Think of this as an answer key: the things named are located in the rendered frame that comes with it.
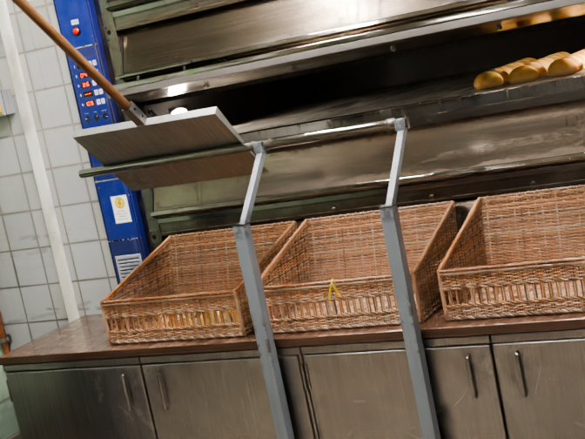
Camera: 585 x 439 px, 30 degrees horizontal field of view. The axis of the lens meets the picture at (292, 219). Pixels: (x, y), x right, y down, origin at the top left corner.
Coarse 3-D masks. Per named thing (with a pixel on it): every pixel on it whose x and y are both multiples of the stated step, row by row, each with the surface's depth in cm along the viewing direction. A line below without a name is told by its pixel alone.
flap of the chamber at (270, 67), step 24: (576, 0) 313; (456, 24) 330; (480, 24) 328; (504, 24) 333; (528, 24) 338; (336, 48) 349; (360, 48) 346; (384, 48) 351; (408, 48) 356; (216, 72) 370; (240, 72) 367; (264, 72) 373; (288, 72) 379; (144, 96) 395; (168, 96) 402
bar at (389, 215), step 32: (352, 128) 328; (384, 128) 323; (160, 160) 360; (256, 160) 341; (256, 192) 336; (384, 224) 305; (256, 256) 330; (256, 288) 328; (256, 320) 330; (416, 320) 310; (416, 352) 309; (416, 384) 311; (288, 416) 336
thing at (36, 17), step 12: (12, 0) 298; (24, 0) 300; (24, 12) 302; (36, 12) 304; (48, 24) 308; (48, 36) 311; (60, 36) 313; (60, 48) 316; (72, 48) 317; (84, 60) 322; (96, 72) 326; (108, 84) 331; (120, 96) 336
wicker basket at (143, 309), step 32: (288, 224) 382; (160, 256) 401; (192, 256) 402; (224, 256) 395; (128, 288) 383; (160, 288) 399; (192, 288) 401; (224, 288) 395; (128, 320) 366; (160, 320) 360; (192, 320) 353; (224, 320) 348
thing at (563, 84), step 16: (560, 80) 335; (576, 80) 332; (464, 96) 349; (480, 96) 347; (496, 96) 344; (512, 96) 342; (528, 96) 340; (368, 112) 365; (384, 112) 362; (400, 112) 360; (416, 112) 357; (432, 112) 355; (272, 128) 383; (288, 128) 379; (304, 128) 376; (320, 128) 374
